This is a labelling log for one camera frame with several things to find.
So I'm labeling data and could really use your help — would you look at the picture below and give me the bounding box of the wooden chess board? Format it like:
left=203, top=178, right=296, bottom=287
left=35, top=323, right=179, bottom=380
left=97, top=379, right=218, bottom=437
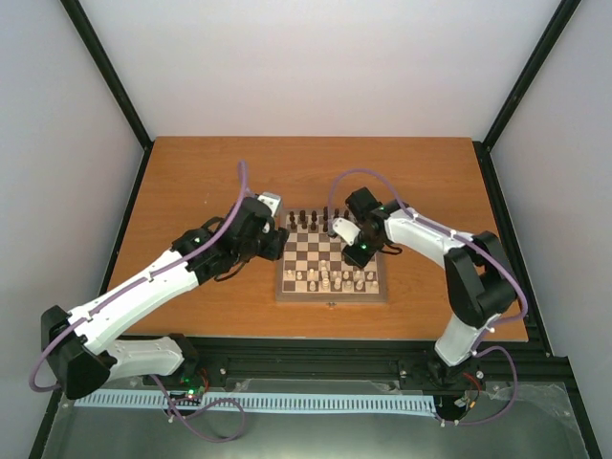
left=275, top=208, right=387, bottom=306

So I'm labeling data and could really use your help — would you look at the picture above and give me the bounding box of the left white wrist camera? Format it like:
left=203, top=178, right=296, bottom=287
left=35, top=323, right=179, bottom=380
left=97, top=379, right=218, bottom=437
left=257, top=192, right=282, bottom=218

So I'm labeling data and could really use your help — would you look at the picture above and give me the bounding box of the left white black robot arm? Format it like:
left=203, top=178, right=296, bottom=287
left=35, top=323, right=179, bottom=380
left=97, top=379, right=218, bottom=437
left=40, top=192, right=289, bottom=400

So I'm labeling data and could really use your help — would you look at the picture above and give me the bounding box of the light blue slotted cable duct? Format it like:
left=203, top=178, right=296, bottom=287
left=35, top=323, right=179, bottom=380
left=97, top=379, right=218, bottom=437
left=74, top=389, right=436, bottom=417

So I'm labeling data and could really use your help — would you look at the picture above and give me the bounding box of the left black frame post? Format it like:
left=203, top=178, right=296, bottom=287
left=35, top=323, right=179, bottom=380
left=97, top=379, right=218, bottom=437
left=59, top=0, right=154, bottom=150

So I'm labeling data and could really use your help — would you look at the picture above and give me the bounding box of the right black frame post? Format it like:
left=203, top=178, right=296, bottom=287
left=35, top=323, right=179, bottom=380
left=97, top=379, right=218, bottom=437
left=480, top=0, right=583, bottom=149

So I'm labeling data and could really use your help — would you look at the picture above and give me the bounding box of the black aluminium frame rail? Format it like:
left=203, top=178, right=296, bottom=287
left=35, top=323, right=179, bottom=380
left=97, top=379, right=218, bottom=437
left=179, top=336, right=574, bottom=389

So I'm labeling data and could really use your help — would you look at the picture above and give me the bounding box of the dark chess pieces row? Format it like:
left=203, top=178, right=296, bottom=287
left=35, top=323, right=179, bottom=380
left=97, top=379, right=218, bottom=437
left=283, top=207, right=357, bottom=233

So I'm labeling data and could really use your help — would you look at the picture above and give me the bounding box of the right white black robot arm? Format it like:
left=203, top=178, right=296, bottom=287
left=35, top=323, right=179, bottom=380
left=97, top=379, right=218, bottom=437
left=330, top=187, right=522, bottom=387

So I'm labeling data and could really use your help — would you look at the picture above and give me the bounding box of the black frame post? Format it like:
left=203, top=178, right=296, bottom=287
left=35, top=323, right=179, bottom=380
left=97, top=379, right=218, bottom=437
left=480, top=0, right=583, bottom=149
left=59, top=0, right=154, bottom=150

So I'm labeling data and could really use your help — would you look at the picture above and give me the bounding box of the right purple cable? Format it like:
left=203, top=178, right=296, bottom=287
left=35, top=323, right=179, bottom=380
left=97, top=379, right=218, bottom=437
left=326, top=167, right=530, bottom=427

